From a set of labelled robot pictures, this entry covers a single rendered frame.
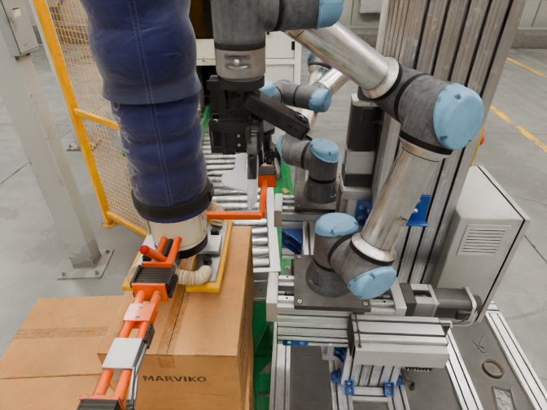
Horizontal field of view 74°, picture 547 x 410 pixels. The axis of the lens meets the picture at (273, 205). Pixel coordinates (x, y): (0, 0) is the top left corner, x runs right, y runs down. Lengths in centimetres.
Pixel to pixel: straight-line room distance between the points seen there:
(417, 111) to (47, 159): 215
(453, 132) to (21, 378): 168
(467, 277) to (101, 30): 126
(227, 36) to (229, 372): 93
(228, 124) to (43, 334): 150
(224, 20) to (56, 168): 210
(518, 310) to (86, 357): 248
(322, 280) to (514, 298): 203
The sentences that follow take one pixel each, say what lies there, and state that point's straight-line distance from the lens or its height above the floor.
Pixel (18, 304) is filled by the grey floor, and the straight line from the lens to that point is 297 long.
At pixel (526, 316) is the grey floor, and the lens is 288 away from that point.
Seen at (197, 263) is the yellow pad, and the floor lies 108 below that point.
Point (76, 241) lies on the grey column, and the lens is 284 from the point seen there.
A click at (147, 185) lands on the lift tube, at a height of 138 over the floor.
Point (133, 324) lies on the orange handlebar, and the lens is 93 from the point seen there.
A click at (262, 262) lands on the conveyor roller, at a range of 194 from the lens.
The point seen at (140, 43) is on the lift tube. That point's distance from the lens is 86.
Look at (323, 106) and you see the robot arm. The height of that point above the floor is 147.
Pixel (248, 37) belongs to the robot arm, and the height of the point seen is 178.
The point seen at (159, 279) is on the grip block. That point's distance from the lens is 98.
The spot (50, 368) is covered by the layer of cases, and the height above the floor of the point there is 54.
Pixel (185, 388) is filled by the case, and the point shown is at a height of 77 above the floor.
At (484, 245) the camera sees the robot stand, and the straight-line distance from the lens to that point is 131.
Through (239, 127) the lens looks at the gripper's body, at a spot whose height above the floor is 165.
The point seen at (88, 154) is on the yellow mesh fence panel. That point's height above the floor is 67.
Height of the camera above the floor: 187
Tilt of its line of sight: 34 degrees down
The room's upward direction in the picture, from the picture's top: straight up
